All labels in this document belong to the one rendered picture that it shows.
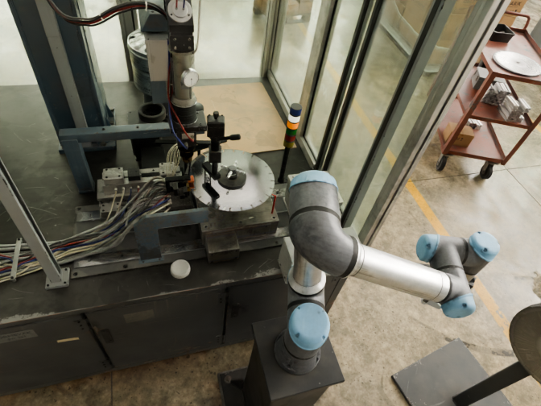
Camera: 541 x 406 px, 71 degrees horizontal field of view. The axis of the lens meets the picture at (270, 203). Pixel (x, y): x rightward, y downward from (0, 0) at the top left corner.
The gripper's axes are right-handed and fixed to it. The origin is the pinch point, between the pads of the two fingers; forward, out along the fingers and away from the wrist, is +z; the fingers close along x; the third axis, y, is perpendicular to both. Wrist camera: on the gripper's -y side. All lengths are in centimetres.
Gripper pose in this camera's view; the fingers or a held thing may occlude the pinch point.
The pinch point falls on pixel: (422, 299)
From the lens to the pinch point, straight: 138.1
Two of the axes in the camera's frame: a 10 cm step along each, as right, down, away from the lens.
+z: -1.3, 6.5, 7.5
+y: 8.1, 5.0, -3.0
